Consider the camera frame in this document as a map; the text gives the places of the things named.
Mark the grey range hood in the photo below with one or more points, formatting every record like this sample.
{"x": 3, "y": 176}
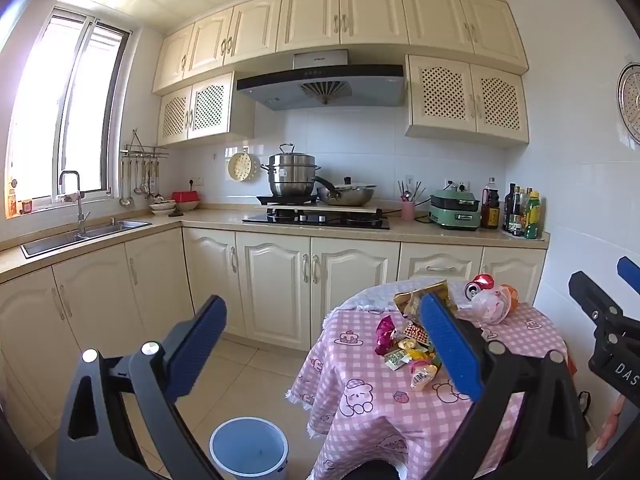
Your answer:
{"x": 280, "y": 92}

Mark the orange yellow wrapper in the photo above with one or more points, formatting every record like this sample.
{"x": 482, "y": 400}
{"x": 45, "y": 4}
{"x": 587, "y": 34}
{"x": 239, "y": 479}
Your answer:
{"x": 422, "y": 355}

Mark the gold snack bag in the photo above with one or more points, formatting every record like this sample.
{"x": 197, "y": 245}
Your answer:
{"x": 415, "y": 300}

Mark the small glass jar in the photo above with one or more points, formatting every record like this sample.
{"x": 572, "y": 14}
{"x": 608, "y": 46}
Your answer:
{"x": 26, "y": 206}

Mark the steel double sink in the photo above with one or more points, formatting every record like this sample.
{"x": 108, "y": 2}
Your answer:
{"x": 55, "y": 242}

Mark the wall socket with plug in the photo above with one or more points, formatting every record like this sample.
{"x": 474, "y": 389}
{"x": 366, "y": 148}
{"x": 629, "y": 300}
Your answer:
{"x": 457, "y": 185}

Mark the stack of white bowls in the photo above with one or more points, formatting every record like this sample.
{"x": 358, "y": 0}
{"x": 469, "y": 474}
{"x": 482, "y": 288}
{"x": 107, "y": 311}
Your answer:
{"x": 162, "y": 207}

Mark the pale lace table cover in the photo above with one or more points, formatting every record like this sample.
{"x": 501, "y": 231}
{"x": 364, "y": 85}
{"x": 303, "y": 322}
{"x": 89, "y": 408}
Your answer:
{"x": 370, "y": 297}

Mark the orange packet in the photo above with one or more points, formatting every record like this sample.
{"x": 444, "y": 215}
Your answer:
{"x": 512, "y": 297}

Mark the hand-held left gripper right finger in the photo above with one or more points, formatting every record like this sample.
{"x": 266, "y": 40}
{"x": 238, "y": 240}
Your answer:
{"x": 450, "y": 345}

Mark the clear plastic bag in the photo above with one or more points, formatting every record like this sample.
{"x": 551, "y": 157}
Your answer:
{"x": 492, "y": 307}

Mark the green electric cooker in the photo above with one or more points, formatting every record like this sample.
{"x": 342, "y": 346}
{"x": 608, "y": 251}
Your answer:
{"x": 452, "y": 212}

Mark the cream lower kitchen cabinets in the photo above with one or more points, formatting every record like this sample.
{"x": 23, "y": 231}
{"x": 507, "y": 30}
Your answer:
{"x": 270, "y": 285}

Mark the metal wall utensil rack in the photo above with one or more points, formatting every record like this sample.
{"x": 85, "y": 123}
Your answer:
{"x": 145, "y": 149}

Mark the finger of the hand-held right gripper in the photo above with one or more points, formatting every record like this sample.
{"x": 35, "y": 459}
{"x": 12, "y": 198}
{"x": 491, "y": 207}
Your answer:
{"x": 595, "y": 297}
{"x": 631, "y": 271}

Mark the blue plastic bucket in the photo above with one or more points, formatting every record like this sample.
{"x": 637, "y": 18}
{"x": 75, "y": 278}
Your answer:
{"x": 250, "y": 452}

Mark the beige bowl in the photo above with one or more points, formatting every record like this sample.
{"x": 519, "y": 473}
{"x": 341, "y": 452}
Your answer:
{"x": 189, "y": 206}

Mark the cream upper kitchen cabinets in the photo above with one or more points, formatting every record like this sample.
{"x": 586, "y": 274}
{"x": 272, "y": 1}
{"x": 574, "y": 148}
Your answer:
{"x": 310, "y": 17}

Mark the row of hanging kitchen utensils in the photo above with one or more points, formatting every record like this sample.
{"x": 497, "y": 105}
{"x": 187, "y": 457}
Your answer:
{"x": 125, "y": 180}

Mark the sliding window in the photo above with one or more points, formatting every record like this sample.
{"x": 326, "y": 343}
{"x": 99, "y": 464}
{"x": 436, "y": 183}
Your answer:
{"x": 75, "y": 110}

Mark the orange bottle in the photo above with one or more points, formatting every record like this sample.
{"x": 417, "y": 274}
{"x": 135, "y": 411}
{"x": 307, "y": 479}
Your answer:
{"x": 11, "y": 202}

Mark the steel steamer pot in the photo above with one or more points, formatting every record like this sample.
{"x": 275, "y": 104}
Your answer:
{"x": 292, "y": 175}

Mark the person's right hand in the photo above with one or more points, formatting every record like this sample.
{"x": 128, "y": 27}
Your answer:
{"x": 611, "y": 425}

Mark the wok with lid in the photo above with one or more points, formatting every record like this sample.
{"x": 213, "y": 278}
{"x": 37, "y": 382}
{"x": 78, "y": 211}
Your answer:
{"x": 350, "y": 195}

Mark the pink checked tablecloth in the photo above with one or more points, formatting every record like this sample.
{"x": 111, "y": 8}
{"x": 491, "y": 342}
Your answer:
{"x": 360, "y": 360}

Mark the cream kitchen cabinets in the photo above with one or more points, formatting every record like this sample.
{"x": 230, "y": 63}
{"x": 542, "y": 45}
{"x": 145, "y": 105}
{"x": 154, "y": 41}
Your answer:
{"x": 270, "y": 285}
{"x": 310, "y": 17}

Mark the green yellow bottle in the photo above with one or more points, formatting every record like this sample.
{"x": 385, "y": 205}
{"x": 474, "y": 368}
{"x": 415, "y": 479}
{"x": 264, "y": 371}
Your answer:
{"x": 532, "y": 217}

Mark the yellow snack packet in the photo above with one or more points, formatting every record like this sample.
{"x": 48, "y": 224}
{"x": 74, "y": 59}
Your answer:
{"x": 424, "y": 376}

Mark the small yellow wrapper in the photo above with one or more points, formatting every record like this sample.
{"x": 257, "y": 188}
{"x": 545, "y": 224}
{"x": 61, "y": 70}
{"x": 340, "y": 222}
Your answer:
{"x": 406, "y": 344}

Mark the green white sachet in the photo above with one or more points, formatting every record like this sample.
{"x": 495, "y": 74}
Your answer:
{"x": 395, "y": 359}

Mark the cream lattice door cabinet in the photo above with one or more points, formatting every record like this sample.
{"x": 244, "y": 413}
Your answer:
{"x": 465, "y": 95}
{"x": 210, "y": 107}

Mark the round metal steamer rack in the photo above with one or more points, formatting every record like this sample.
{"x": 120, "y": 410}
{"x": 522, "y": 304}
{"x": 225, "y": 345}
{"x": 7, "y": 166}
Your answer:
{"x": 631, "y": 105}

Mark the white wall socket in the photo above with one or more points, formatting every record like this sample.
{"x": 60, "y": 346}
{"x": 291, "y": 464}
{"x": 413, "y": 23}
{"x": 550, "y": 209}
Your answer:
{"x": 195, "y": 181}

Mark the chrome kitchen faucet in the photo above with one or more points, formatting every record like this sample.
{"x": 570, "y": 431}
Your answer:
{"x": 80, "y": 210}

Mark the magenta foil wrapper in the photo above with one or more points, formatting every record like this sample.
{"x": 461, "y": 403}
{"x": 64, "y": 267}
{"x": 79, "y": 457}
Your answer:
{"x": 385, "y": 332}

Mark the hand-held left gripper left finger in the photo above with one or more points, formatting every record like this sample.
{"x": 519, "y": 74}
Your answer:
{"x": 200, "y": 345}

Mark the red drink can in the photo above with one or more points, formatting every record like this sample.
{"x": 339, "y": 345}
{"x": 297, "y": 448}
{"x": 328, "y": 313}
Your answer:
{"x": 482, "y": 282}

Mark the dark glass bottle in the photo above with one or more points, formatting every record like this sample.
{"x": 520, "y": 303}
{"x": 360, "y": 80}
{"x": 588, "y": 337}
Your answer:
{"x": 509, "y": 210}

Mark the black glass gas stove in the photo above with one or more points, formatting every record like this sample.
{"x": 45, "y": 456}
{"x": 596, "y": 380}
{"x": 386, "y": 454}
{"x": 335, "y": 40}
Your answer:
{"x": 320, "y": 219}

